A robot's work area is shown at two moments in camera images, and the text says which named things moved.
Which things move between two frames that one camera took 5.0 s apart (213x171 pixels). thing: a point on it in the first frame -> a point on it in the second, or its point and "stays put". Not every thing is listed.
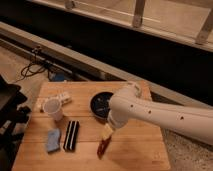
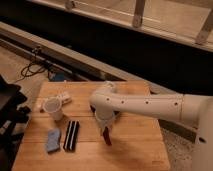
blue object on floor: [59, 76] stays put
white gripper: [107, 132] -> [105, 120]
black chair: [13, 116] stays put
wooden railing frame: [185, 22] stays put
